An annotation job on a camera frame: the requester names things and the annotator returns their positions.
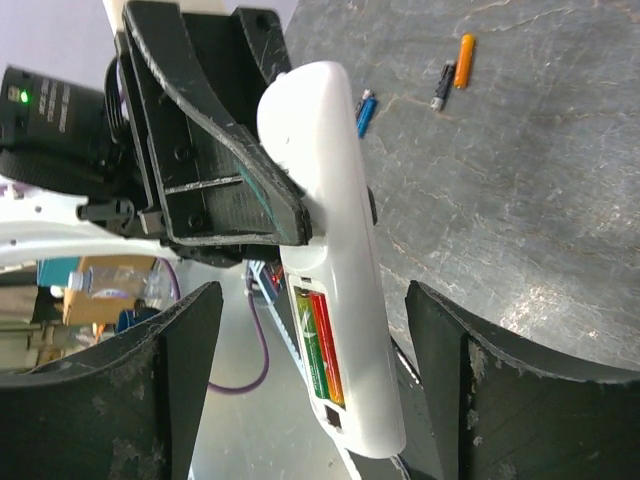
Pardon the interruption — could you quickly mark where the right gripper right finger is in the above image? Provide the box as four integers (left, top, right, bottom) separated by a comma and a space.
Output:
405, 281, 639, 479

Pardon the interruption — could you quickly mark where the orange red battery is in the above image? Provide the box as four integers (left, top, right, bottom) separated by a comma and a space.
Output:
311, 292, 345, 407

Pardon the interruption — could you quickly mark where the cardboard box in background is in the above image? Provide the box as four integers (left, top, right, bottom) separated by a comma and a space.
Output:
62, 255, 157, 326

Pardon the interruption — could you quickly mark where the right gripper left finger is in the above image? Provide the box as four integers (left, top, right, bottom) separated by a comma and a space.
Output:
1, 282, 223, 479

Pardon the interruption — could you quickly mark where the green battery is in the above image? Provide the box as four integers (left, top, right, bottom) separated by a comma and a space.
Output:
295, 288, 330, 400

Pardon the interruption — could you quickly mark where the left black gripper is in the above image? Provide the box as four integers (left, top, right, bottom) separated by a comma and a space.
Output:
102, 0, 310, 266

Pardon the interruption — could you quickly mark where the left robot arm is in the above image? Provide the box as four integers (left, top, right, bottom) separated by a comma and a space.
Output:
1, 1, 312, 267

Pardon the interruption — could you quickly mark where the blue battery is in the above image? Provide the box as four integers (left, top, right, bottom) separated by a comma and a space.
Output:
356, 89, 378, 139

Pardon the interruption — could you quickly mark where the black white battery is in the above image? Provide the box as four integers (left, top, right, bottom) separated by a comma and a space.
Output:
430, 60, 457, 112

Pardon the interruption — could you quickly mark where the plastic water bottle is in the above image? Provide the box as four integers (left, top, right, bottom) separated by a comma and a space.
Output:
67, 267, 175, 300

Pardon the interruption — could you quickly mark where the white remote control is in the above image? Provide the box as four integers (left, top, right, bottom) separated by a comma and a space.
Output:
257, 61, 406, 459

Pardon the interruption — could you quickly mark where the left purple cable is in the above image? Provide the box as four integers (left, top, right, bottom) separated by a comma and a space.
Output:
159, 257, 271, 396

